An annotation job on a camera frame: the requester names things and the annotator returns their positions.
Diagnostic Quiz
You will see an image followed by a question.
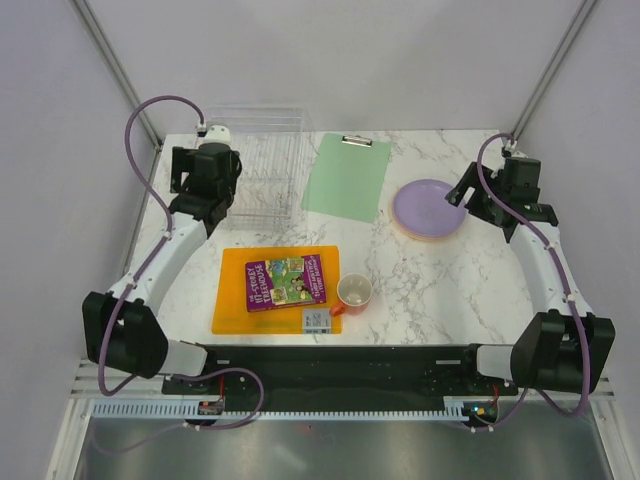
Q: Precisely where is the purple plate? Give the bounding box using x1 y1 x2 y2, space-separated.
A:
391 179 467 215

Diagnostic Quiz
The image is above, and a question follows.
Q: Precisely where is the orange-yellow plate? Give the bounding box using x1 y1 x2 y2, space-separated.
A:
391 212 457 242

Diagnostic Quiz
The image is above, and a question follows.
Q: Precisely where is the pink plate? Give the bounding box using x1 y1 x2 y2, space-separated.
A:
391 211 466 241

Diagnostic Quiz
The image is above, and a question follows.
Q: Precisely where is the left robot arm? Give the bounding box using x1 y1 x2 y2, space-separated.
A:
82 139 242 393

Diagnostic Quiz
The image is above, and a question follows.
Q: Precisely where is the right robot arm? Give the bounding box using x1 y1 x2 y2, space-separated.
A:
446 158 615 394

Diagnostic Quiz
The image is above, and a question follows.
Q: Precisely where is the green clipboard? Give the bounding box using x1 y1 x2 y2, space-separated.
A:
301 133 391 223

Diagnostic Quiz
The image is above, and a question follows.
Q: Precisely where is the purple treehouse book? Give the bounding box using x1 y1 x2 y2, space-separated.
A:
245 254 327 313

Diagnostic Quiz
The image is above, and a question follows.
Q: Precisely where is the orange cutting mat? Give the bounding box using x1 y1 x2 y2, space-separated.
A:
211 245 342 335

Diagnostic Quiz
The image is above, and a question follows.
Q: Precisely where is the orange mug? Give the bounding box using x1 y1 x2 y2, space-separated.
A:
329 273 373 317

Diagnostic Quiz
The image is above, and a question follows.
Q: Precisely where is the small grey card box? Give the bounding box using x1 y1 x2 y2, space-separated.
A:
302 308 332 334

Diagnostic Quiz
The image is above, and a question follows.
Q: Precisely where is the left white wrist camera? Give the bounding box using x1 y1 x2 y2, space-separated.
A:
195 123 231 147

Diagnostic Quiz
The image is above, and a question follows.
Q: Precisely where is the clear wire dish rack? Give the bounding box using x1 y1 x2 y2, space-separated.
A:
205 104 309 231

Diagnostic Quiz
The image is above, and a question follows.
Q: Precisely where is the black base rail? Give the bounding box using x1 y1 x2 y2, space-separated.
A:
162 346 518 409

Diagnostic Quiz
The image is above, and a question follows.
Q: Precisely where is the white slotted cable duct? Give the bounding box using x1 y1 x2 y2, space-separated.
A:
90 396 497 422

